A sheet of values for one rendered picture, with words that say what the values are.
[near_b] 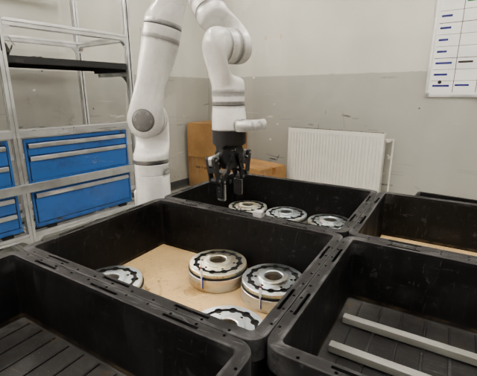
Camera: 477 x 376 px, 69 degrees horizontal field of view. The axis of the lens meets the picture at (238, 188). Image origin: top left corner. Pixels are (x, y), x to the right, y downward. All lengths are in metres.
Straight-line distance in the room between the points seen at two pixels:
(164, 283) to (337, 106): 3.29
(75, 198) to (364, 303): 2.26
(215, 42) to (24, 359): 0.59
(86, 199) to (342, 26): 2.77
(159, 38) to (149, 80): 0.10
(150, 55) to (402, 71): 2.93
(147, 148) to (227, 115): 0.30
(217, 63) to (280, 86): 3.33
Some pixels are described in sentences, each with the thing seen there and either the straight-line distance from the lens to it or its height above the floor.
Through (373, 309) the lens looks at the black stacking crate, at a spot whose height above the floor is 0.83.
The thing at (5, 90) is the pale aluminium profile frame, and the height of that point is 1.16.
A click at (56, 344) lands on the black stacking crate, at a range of 0.56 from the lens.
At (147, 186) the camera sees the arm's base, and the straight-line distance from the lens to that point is 0.94.
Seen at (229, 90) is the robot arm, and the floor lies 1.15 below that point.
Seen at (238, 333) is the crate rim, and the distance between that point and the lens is 0.36.
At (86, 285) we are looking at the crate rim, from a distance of 0.47.
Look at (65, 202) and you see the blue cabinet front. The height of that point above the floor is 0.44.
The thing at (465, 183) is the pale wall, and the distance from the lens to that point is 3.58.
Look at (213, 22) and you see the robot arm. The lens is 0.81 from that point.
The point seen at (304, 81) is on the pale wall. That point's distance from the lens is 3.92.
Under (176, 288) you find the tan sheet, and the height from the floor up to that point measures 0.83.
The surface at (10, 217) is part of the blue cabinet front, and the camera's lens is 2.47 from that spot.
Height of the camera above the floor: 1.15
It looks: 15 degrees down
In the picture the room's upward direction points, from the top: straight up
